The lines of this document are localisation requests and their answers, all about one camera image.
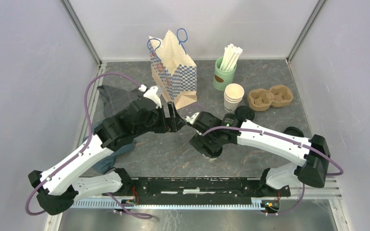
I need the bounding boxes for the remaining black lid stack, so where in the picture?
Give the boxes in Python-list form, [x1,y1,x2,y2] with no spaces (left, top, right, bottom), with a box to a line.
[283,127,304,138]

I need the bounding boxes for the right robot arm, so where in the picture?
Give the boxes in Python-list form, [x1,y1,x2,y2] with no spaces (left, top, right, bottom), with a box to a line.
[185,112,330,196]

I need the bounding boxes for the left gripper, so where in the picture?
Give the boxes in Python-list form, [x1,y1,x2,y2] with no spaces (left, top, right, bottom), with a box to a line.
[134,101,186,138]

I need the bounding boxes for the black plastic cup lid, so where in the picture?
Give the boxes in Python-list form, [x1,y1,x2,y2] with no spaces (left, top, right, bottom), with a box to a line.
[234,105,255,121]

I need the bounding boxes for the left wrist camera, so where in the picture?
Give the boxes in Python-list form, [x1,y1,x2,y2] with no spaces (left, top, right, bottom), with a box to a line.
[138,84,162,108]

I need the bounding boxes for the white wrapped straws bundle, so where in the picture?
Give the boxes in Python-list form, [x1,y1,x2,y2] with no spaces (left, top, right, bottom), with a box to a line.
[219,43,243,72]

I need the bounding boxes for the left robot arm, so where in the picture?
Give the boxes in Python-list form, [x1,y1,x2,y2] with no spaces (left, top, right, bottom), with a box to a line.
[28,97,187,215]

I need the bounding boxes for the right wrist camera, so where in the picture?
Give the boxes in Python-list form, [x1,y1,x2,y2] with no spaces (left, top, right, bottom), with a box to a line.
[185,112,200,126]

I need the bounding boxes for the green straw holder cup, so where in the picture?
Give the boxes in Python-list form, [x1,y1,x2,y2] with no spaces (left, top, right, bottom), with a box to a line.
[212,57,237,91]

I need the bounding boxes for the blue cloth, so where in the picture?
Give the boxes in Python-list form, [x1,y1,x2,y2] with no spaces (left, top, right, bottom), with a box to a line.
[92,140,137,174]

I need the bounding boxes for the brown cardboard cup carrier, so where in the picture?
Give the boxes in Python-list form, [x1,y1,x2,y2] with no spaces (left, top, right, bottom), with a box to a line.
[248,85,294,112]

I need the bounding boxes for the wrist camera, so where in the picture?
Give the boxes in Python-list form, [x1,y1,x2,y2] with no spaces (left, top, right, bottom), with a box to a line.
[138,84,162,108]
[185,112,200,126]

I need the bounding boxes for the stack of paper cups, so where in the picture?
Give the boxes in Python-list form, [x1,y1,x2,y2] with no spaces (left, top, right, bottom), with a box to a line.
[224,83,245,112]

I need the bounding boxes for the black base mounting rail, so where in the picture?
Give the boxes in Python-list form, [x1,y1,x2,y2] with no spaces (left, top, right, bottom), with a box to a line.
[113,177,291,205]

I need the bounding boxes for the brown paper bag blue handles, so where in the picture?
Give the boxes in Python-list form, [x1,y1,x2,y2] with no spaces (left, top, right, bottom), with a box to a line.
[147,28,198,109]

